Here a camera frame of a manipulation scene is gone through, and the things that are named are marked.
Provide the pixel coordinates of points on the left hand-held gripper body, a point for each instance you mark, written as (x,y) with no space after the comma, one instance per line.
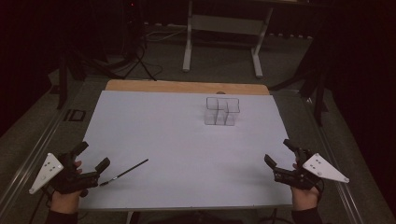
(70,182)

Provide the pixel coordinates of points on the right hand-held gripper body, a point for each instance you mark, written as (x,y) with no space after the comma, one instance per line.
(295,179)

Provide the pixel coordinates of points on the thin black brush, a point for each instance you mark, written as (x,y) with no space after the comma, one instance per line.
(124,172)

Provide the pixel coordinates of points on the clear acrylic compartment organizer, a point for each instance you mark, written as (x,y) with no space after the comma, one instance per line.
(221,111)

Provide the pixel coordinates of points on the person's left hand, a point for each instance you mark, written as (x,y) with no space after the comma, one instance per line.
(65,202)

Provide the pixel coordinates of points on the person's right hand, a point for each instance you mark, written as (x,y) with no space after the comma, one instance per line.
(305,199)

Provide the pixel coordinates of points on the black rectangular floor plate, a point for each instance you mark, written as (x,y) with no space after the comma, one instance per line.
(74,115)

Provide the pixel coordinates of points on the black metal stand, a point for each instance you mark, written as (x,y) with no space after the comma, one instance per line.
(319,96)
(63,84)

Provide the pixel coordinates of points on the white table mat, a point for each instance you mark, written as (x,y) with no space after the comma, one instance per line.
(180,149)

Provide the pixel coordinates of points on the wooden table board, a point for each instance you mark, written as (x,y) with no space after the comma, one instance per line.
(186,86)

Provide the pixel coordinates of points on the dark equipment tower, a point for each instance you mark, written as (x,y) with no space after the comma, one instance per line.
(133,28)

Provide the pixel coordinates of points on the grey metal rail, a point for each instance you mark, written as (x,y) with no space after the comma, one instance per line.
(339,174)
(28,161)

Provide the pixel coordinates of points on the white metal desk frame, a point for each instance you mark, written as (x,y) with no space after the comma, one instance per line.
(224,25)

